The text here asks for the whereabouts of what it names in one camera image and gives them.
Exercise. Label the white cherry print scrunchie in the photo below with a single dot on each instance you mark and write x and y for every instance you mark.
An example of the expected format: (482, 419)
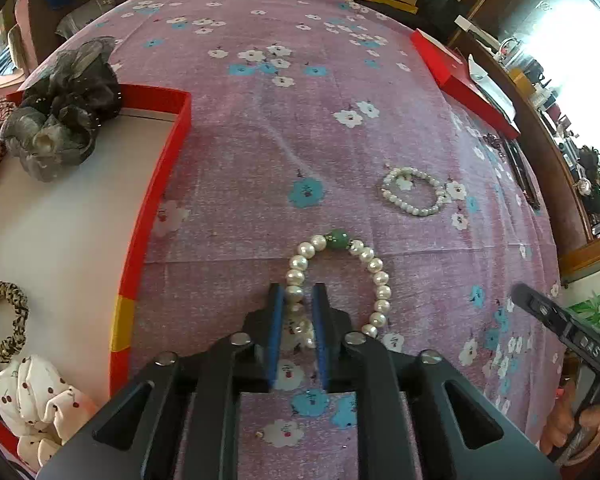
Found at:
(30, 400)

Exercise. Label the pink armchair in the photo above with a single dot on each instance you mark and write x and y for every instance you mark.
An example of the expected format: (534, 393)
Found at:
(30, 25)

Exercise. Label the white paper sheet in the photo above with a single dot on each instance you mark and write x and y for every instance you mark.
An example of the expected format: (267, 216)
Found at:
(480, 77)

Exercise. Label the pink floral bedsheet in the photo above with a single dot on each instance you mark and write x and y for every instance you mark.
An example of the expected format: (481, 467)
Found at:
(280, 125)

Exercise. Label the red box lid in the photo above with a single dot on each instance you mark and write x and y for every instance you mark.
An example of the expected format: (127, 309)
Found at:
(445, 67)

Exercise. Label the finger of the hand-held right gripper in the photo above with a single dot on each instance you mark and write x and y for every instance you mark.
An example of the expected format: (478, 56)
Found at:
(565, 330)

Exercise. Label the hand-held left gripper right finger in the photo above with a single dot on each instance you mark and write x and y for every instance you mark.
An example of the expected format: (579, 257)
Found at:
(322, 340)

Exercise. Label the grey patterned cloth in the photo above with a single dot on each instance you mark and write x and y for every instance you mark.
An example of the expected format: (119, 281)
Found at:
(90, 15)

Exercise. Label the wooden dresser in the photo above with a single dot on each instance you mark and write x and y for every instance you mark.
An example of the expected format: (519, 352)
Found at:
(555, 200)

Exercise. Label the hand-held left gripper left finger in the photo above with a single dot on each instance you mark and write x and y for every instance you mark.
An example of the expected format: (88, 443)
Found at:
(275, 340)

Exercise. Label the dark beaded hair accessory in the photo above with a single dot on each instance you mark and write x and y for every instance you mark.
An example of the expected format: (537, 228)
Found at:
(493, 141)

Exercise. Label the person's right hand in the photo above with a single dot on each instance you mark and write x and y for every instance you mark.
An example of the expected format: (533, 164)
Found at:
(555, 425)

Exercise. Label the black bag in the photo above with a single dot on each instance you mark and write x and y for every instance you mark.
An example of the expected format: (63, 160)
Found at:
(437, 20)

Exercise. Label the flat yellow box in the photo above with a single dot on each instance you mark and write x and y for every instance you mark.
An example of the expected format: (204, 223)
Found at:
(385, 2)

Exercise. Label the red box with white inside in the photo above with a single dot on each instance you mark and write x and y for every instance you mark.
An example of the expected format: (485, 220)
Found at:
(70, 260)

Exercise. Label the black smartphone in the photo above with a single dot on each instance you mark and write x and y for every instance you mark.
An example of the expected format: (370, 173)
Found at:
(522, 175)

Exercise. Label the grey organza scrunchie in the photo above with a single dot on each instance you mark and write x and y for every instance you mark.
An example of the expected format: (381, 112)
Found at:
(60, 110)

